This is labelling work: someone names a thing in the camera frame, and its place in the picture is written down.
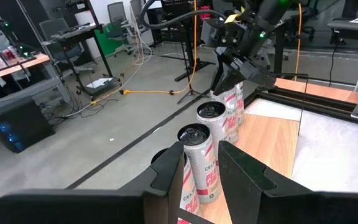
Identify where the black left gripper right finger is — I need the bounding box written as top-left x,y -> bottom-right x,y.
218,140 -> 358,224

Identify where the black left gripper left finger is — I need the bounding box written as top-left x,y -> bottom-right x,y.
0,141 -> 185,224

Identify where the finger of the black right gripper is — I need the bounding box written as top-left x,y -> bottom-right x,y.
237,57 -> 277,90
211,46 -> 247,96

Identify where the black tripod stand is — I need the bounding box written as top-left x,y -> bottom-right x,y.
176,18 -> 217,105

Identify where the wooden tray board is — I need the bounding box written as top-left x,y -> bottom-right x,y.
178,73 -> 310,224

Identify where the grey desk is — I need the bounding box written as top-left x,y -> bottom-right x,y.
327,11 -> 358,34

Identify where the black computer tower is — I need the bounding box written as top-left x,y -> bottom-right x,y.
0,95 -> 56,154

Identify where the green board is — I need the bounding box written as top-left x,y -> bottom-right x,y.
99,23 -> 127,57

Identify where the white paper sheet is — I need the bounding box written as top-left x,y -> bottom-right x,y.
85,77 -> 114,90

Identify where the grey office chair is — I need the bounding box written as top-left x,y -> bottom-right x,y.
39,17 -> 96,75
106,1 -> 138,58

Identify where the black rolling stand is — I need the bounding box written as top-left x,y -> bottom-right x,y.
50,0 -> 124,98

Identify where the wooden workbench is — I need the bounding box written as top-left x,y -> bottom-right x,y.
0,52 -> 52,85

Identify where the yellow cable tag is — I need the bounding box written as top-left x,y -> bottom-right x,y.
224,12 -> 241,24

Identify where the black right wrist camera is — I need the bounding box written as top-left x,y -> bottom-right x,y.
201,17 -> 229,47

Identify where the yellow extension cable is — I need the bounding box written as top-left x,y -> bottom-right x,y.
293,2 -> 303,82
88,0 -> 198,105

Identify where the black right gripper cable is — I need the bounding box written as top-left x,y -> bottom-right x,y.
140,0 -> 229,30

